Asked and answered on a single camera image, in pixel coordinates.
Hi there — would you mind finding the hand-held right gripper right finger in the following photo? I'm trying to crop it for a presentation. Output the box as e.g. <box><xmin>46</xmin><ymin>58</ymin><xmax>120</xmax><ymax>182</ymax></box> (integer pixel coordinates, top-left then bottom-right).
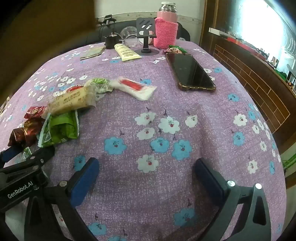
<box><xmin>194</xmin><ymin>158</ymin><xmax>271</xmax><ymax>241</ymax></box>

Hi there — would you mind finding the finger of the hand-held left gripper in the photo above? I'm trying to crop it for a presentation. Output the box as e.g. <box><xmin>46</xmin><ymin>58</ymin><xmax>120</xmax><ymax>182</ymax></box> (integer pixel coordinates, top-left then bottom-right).
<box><xmin>0</xmin><ymin>146</ymin><xmax>56</xmax><ymax>175</ymax></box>
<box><xmin>0</xmin><ymin>146</ymin><xmax>28</xmax><ymax>168</ymax></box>

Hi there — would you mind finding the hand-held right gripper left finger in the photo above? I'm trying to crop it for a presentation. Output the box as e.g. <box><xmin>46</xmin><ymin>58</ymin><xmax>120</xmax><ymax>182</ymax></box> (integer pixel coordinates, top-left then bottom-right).
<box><xmin>24</xmin><ymin>158</ymin><xmax>100</xmax><ymax>241</ymax></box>

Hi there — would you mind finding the long red snack packet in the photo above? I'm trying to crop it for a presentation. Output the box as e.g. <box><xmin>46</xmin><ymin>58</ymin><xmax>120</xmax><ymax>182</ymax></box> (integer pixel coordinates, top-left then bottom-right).
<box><xmin>9</xmin><ymin>118</ymin><xmax>45</xmax><ymax>147</ymax></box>

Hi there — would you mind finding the small red candy packet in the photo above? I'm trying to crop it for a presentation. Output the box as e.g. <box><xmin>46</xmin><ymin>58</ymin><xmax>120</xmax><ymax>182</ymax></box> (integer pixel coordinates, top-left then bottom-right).
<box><xmin>24</xmin><ymin>106</ymin><xmax>48</xmax><ymax>119</ymax></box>

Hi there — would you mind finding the clear green snack packet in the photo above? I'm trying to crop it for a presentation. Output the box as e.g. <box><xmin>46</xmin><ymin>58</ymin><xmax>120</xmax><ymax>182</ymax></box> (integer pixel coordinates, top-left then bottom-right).
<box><xmin>21</xmin><ymin>147</ymin><xmax>33</xmax><ymax>161</ymax></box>

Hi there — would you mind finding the purple floral tablecloth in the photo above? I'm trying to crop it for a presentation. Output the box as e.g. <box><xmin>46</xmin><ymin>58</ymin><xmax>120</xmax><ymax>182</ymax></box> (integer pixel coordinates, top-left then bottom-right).
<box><xmin>0</xmin><ymin>40</ymin><xmax>287</xmax><ymax>241</ymax></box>

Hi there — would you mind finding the beige snack packet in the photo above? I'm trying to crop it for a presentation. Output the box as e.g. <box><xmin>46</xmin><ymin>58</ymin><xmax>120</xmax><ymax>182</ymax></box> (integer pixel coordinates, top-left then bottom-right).
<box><xmin>47</xmin><ymin>85</ymin><xmax>97</xmax><ymax>115</ymax></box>

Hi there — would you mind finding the white snack packet red print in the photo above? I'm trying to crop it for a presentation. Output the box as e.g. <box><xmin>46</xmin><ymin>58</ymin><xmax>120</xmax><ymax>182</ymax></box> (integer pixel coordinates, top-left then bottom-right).
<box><xmin>66</xmin><ymin>85</ymin><xmax>84</xmax><ymax>93</ymax></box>

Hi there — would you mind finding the green striped bag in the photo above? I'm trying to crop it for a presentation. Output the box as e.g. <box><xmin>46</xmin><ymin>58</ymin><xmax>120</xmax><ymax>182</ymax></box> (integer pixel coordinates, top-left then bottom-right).
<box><xmin>281</xmin><ymin>153</ymin><xmax>296</xmax><ymax>172</ymax></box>

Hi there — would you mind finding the green and white snack packet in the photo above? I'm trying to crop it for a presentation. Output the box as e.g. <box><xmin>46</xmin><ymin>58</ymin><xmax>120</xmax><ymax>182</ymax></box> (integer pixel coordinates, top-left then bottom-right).
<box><xmin>84</xmin><ymin>78</ymin><xmax>111</xmax><ymax>94</ymax></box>

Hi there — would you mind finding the white snack packet red label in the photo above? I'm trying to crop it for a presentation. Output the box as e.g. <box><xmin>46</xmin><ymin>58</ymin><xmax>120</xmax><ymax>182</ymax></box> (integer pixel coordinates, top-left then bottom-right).
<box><xmin>109</xmin><ymin>77</ymin><xmax>158</xmax><ymax>101</ymax></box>

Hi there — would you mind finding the long black packet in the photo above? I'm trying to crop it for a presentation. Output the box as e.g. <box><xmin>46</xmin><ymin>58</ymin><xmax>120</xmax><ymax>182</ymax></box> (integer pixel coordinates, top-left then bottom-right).
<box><xmin>165</xmin><ymin>53</ymin><xmax>216</xmax><ymax>93</ymax></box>

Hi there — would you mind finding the wooden cabinet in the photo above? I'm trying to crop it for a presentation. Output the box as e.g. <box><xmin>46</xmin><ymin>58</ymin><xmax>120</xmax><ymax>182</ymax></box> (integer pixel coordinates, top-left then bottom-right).
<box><xmin>200</xmin><ymin>0</ymin><xmax>296</xmax><ymax>153</ymax></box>

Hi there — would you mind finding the grey-green flat packet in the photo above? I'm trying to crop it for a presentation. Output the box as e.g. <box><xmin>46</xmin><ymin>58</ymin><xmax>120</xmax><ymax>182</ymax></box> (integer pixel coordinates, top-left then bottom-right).
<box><xmin>80</xmin><ymin>46</ymin><xmax>105</xmax><ymax>61</ymax></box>

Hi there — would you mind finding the cream tube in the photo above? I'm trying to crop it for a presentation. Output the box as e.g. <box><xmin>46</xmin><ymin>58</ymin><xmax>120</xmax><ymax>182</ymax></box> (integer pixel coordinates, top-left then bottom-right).
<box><xmin>114</xmin><ymin>44</ymin><xmax>142</xmax><ymax>62</ymax></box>

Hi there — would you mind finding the green and red candy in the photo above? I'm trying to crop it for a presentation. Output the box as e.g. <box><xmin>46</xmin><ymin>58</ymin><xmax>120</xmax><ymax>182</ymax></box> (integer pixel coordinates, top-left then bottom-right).
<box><xmin>167</xmin><ymin>45</ymin><xmax>187</xmax><ymax>54</ymax></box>

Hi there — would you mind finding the small black jar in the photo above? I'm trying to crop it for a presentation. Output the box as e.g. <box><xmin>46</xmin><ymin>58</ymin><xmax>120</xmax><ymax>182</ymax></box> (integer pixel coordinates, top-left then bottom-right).
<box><xmin>105</xmin><ymin>35</ymin><xmax>118</xmax><ymax>49</ymax></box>

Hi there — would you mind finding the clear plastic bag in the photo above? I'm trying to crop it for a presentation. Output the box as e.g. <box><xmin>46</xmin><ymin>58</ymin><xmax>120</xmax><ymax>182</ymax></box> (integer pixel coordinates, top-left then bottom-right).
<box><xmin>120</xmin><ymin>26</ymin><xmax>139</xmax><ymax>46</ymax></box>

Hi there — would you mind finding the black clamp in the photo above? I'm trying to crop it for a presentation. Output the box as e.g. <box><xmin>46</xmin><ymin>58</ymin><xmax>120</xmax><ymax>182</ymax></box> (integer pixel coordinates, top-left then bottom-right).
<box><xmin>98</xmin><ymin>14</ymin><xmax>117</xmax><ymax>27</ymax></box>

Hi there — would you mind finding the black phone stand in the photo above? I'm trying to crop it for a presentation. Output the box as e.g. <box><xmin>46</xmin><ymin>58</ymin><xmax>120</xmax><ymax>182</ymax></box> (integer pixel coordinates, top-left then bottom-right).
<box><xmin>134</xmin><ymin>17</ymin><xmax>160</xmax><ymax>56</ymax></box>

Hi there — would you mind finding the window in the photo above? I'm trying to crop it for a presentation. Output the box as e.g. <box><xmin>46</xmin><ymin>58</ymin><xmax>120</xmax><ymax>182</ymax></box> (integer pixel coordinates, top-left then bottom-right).
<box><xmin>231</xmin><ymin>0</ymin><xmax>296</xmax><ymax>58</ymax></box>

